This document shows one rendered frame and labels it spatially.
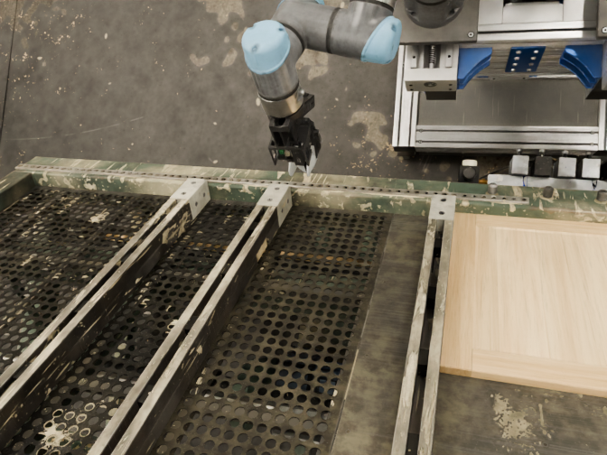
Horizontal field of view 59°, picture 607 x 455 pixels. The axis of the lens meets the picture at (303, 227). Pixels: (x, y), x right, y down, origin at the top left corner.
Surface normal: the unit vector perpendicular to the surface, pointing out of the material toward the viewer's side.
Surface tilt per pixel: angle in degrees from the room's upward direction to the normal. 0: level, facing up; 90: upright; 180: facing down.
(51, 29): 0
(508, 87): 0
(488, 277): 53
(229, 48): 0
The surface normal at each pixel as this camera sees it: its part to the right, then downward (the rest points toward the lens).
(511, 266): -0.07, -0.84
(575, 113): -0.26, -0.09
